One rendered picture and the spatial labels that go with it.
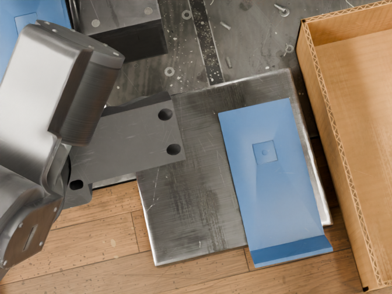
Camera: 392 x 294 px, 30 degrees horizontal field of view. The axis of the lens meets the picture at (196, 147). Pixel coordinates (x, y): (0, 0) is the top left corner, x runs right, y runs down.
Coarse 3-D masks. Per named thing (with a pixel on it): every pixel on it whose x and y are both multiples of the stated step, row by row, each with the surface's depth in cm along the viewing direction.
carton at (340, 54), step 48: (384, 0) 68; (336, 48) 73; (384, 48) 73; (336, 96) 72; (384, 96) 72; (336, 144) 65; (384, 144) 71; (336, 192) 70; (384, 192) 70; (384, 240) 68
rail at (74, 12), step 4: (68, 0) 67; (72, 0) 67; (72, 4) 67; (72, 8) 67; (76, 8) 67; (72, 12) 67; (76, 12) 67; (72, 16) 66; (76, 16) 66; (72, 20) 66; (76, 20) 66; (76, 24) 66; (76, 28) 66; (80, 28) 66; (80, 32) 66
